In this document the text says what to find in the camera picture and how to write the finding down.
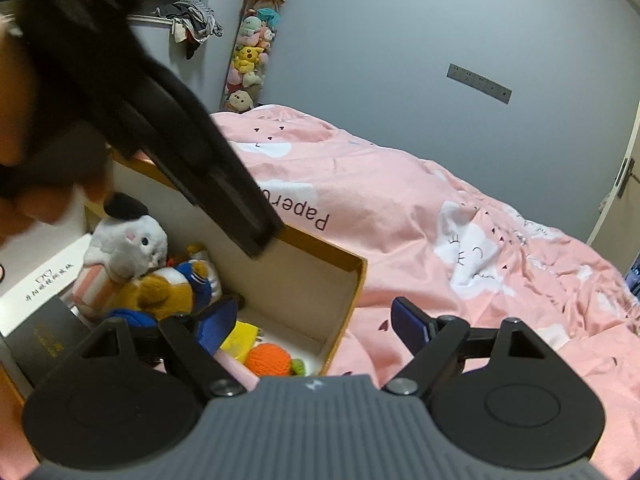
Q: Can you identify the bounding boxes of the pink fabric pouch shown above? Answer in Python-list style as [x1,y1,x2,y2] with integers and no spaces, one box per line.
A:
[213,350,259,391]

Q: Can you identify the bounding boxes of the cream door with handle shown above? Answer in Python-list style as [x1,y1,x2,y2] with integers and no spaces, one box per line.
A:
[587,110,640,275]

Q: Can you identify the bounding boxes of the orange crochet ball toy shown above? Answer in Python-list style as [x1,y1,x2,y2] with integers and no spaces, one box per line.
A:
[244,342,306,377]

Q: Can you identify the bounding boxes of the person's left hand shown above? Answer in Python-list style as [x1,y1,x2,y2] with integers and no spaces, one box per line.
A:
[1,18,112,242]

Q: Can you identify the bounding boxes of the orange cardboard storage box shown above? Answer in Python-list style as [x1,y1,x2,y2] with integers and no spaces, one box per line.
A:
[0,148,369,406]

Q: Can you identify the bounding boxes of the hanging plush toy organizer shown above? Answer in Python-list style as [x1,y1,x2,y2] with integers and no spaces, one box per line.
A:
[220,0,285,114]

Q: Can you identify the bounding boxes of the brown dog plush toy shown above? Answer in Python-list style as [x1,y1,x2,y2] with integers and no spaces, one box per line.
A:
[107,243,222,326]

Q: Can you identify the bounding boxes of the white long box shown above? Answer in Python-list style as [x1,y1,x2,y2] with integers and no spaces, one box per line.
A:
[0,233,91,336]

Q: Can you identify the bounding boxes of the white rabbit plush toy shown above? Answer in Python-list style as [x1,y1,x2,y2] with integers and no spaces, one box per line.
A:
[72,192,168,321]

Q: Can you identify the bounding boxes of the clothes on window sill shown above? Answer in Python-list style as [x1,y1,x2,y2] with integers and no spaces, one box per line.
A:
[153,0,224,60]

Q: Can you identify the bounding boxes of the black textured case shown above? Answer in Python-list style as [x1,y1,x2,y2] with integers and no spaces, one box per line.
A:
[4,297,90,387]

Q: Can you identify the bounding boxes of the pink patterned duvet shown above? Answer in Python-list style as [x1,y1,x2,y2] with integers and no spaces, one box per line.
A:
[214,105,639,479]

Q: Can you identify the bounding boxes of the yellow plush toy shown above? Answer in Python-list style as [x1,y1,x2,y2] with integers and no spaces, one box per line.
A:
[220,321,260,363]

